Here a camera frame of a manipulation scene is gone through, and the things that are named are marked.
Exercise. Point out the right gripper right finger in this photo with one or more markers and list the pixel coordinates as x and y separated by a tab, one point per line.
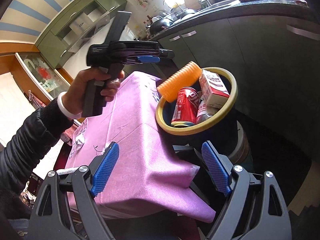
255	207

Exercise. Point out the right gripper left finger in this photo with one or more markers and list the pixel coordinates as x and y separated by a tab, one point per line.
51	217

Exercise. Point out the orange foam net sleeve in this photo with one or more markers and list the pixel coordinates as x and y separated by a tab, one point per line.
185	77

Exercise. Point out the red white milk carton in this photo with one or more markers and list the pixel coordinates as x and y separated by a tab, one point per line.
213	89

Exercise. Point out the white snack wrapper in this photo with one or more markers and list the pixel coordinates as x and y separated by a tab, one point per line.
78	142

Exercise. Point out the black jacket left forearm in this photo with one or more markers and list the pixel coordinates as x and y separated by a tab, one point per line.
32	141

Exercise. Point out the yellow rimmed trash bin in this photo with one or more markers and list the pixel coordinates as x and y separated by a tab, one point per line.
223	129

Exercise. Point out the person's left hand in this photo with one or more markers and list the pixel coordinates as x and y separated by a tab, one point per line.
74	99

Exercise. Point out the glass sliding door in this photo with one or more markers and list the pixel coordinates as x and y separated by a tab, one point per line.
47	79

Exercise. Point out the red soda can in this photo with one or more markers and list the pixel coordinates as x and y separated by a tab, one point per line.
186	108

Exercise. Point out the pink floral tablecloth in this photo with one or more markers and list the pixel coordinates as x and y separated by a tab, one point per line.
148	176

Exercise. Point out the dark counter base cabinets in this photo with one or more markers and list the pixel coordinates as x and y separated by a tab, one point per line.
272	49

